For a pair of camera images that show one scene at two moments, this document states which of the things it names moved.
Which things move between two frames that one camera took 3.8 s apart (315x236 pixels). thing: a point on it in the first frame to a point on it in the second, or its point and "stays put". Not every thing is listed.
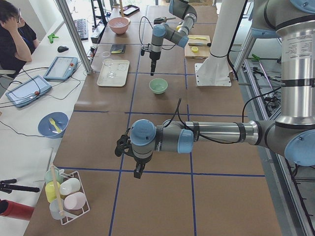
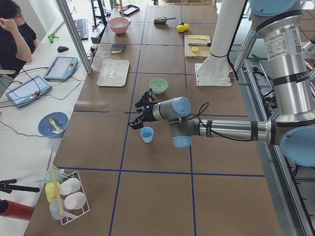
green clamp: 51,37 stays put
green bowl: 158,85 stays put
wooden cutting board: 203,51 stays put
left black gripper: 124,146 to 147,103
